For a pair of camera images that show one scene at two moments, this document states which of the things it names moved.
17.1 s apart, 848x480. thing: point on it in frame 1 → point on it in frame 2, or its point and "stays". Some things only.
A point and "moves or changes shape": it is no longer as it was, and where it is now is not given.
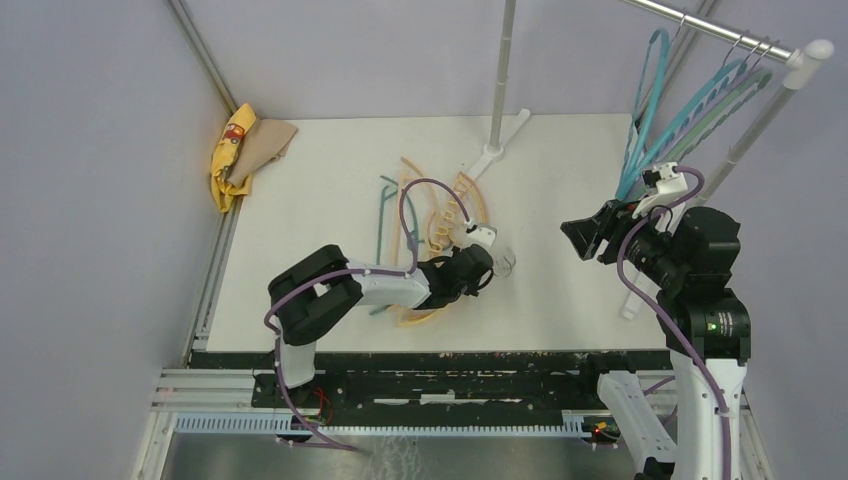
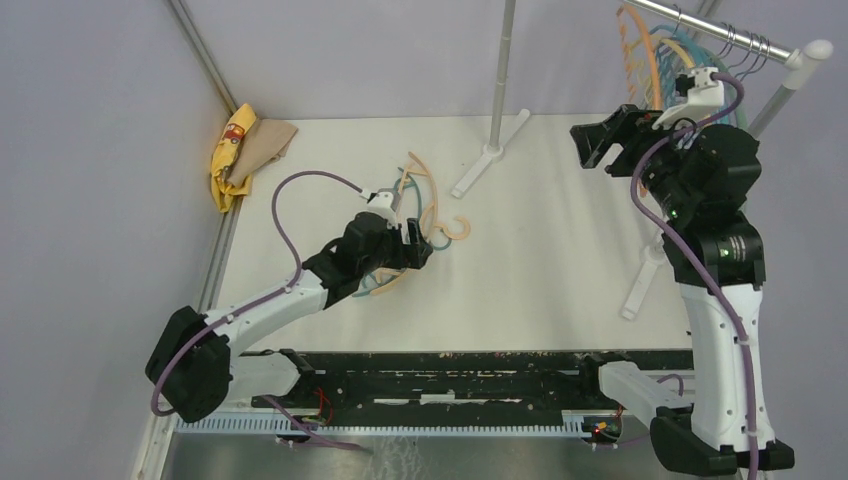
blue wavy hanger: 664,43 moves or changes shape
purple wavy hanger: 721,97 moves or changes shape
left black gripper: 473,289 → 412,254
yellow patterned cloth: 227,155 stays
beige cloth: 265,142 stays
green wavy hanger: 737,102 moves or changes shape
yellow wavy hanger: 436,243 → 688,59
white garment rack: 796,76 stays
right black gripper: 587,233 → 594,141
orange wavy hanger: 465,204 → 651,61
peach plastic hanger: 414,211 moves or changes shape
